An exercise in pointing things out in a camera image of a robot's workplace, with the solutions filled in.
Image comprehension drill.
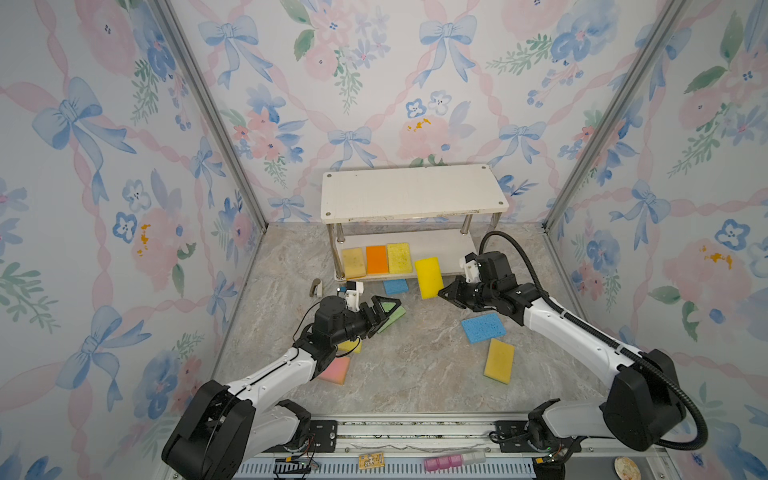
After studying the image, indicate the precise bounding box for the right corner metal post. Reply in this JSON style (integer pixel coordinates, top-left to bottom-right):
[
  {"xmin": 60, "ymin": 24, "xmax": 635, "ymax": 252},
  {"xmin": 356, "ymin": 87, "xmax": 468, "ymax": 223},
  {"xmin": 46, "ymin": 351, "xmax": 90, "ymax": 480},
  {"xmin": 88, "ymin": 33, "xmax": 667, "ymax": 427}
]
[{"xmin": 542, "ymin": 0, "xmax": 690, "ymax": 234}]

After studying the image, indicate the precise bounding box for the corner metal post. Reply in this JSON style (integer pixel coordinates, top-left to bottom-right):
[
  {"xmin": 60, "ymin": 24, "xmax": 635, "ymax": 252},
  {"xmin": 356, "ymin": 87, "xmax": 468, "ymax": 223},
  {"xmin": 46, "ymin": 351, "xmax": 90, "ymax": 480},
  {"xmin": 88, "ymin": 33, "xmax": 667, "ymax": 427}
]
[
  {"xmin": 542, "ymin": 0, "xmax": 690, "ymax": 234},
  {"xmin": 148, "ymin": 0, "xmax": 268, "ymax": 234}
]

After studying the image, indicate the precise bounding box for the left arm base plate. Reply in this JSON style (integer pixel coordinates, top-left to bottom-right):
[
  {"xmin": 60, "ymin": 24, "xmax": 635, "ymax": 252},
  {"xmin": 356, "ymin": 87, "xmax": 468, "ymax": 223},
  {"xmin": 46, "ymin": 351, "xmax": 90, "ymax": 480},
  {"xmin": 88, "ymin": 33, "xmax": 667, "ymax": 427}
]
[{"xmin": 269, "ymin": 419, "xmax": 338, "ymax": 454}]

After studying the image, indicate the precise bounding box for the yellow green-backed sponge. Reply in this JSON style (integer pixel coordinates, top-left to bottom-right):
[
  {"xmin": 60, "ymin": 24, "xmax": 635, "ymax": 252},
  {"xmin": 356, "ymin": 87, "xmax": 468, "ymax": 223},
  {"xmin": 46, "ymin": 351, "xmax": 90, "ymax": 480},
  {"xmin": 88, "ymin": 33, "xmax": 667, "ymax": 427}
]
[{"xmin": 484, "ymin": 338, "xmax": 515, "ymax": 385}]

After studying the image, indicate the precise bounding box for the left corner metal post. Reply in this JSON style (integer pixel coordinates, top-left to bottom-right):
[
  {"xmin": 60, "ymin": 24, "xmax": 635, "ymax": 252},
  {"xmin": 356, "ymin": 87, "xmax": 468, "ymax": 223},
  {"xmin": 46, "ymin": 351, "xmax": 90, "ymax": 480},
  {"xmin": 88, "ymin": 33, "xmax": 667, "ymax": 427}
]
[{"xmin": 148, "ymin": 0, "xmax": 268, "ymax": 234}]

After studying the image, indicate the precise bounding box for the blue sponge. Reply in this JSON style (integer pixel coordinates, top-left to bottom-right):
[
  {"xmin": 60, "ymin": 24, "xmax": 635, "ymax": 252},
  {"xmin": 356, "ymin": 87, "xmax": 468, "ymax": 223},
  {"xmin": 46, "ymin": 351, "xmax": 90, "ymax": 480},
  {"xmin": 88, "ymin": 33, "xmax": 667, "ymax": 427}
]
[
  {"xmin": 461, "ymin": 313, "xmax": 506, "ymax": 344},
  {"xmin": 383, "ymin": 279, "xmax": 409, "ymax": 296}
]

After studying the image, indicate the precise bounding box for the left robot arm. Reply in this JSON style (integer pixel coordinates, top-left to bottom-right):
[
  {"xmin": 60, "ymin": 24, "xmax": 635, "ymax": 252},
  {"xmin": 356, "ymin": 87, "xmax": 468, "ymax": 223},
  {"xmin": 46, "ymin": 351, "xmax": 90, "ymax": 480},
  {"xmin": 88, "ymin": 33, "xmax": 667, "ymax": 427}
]
[{"xmin": 161, "ymin": 295, "xmax": 401, "ymax": 479}]

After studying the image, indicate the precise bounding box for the round patterned disc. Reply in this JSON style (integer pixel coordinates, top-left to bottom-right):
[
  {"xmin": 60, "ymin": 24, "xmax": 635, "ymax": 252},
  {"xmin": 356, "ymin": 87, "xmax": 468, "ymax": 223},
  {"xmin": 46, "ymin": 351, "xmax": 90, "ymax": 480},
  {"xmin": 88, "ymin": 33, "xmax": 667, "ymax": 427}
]
[{"xmin": 614, "ymin": 457, "xmax": 642, "ymax": 480}]

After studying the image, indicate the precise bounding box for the pink block strip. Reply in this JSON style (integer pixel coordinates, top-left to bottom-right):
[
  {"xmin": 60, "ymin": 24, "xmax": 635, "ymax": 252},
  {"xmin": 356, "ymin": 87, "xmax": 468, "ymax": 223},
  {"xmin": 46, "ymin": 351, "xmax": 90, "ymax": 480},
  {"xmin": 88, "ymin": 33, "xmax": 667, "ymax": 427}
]
[{"xmin": 423, "ymin": 451, "xmax": 486, "ymax": 472}]

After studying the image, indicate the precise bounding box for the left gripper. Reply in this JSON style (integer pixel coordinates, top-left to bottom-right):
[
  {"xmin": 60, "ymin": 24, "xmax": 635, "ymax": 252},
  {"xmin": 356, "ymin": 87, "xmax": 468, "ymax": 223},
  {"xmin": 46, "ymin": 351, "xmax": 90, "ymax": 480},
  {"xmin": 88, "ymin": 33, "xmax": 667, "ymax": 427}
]
[{"xmin": 329, "ymin": 297, "xmax": 399, "ymax": 350}]

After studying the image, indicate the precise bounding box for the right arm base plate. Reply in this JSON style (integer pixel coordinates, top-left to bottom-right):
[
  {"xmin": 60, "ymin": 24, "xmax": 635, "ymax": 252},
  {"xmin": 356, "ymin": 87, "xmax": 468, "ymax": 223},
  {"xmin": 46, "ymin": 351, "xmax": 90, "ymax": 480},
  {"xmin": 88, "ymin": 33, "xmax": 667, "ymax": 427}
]
[{"xmin": 489, "ymin": 420, "xmax": 576, "ymax": 455}]

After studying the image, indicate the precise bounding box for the pale yellow orange-backed sponge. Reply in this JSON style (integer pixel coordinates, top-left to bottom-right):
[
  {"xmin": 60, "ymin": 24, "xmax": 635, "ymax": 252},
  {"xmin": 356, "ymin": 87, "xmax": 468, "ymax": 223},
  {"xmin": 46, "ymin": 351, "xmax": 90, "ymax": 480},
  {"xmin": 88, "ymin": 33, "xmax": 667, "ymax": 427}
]
[{"xmin": 342, "ymin": 247, "xmax": 367, "ymax": 280}]

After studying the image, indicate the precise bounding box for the white two-tier shelf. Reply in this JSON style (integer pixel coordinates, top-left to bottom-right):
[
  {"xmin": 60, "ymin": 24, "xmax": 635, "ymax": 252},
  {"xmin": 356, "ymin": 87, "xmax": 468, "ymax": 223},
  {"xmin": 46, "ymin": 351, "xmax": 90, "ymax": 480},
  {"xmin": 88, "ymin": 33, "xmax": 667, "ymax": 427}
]
[{"xmin": 320, "ymin": 164, "xmax": 509, "ymax": 282}]

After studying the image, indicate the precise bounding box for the small circuit board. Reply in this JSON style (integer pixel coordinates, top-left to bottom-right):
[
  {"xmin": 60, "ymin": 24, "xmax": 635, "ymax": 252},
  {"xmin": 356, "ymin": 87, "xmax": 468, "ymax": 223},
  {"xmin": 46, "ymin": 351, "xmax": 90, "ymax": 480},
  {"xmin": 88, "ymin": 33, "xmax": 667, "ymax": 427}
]
[{"xmin": 358, "ymin": 452, "xmax": 386, "ymax": 471}]

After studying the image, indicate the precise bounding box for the black corrugated cable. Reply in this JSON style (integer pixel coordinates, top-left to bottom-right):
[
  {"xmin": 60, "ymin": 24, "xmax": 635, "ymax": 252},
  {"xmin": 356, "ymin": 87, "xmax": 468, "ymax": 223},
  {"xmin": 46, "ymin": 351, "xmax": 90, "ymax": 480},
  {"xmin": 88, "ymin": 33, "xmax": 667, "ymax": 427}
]
[{"xmin": 478, "ymin": 230, "xmax": 709, "ymax": 452}]

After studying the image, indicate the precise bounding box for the orange sponge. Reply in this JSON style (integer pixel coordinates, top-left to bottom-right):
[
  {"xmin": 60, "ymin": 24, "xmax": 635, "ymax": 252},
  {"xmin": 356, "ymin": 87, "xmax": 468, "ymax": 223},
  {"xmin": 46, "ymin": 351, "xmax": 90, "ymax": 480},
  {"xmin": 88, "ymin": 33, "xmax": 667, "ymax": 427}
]
[{"xmin": 366, "ymin": 245, "xmax": 389, "ymax": 275}]

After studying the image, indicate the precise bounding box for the pink sponge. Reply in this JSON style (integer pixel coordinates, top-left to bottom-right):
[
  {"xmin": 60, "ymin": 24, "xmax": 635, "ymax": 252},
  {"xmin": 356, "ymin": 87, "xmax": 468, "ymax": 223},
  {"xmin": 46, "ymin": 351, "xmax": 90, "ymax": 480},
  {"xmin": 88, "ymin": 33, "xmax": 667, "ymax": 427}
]
[{"xmin": 318, "ymin": 357, "xmax": 351, "ymax": 385}]

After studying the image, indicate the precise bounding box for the bright yellow sponge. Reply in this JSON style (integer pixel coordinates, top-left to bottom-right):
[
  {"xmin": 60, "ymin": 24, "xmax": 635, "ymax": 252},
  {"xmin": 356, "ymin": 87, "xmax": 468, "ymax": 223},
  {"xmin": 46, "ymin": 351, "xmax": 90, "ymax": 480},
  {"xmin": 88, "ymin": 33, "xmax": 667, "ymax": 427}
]
[{"xmin": 414, "ymin": 257, "xmax": 444, "ymax": 300}]

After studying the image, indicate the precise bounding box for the green sponge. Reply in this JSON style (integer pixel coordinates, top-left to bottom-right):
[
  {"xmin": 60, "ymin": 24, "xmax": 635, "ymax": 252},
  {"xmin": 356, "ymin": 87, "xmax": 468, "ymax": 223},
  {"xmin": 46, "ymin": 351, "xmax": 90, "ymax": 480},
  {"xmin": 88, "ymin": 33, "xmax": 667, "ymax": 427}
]
[{"xmin": 378, "ymin": 302, "xmax": 406, "ymax": 333}]

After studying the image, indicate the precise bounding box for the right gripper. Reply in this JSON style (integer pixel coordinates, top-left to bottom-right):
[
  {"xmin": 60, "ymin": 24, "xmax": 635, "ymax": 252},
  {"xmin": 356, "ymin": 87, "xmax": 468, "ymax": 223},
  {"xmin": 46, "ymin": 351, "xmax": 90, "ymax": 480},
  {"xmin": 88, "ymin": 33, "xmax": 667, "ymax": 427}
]
[{"xmin": 437, "ymin": 277, "xmax": 497, "ymax": 313}]

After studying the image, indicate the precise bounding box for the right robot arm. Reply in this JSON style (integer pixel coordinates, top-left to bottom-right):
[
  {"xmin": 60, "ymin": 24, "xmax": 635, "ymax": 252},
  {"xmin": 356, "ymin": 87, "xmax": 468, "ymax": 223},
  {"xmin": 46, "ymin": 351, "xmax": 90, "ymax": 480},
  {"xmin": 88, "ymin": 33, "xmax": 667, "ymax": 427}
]
[{"xmin": 438, "ymin": 251, "xmax": 708, "ymax": 451}]

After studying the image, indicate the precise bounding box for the yellow sponge left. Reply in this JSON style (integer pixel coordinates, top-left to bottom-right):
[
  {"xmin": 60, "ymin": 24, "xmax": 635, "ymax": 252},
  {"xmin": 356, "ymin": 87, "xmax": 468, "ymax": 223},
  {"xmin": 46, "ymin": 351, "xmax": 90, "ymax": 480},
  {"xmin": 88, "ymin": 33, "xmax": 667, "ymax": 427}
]
[{"xmin": 337, "ymin": 339, "xmax": 362, "ymax": 356}]

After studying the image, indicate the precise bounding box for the yellow cellulose sponge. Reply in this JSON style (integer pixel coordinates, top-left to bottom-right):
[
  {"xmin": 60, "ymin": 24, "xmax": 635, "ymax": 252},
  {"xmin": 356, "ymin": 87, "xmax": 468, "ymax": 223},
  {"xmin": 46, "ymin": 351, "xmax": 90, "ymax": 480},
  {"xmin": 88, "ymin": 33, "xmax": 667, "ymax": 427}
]
[{"xmin": 386, "ymin": 243, "xmax": 413, "ymax": 275}]

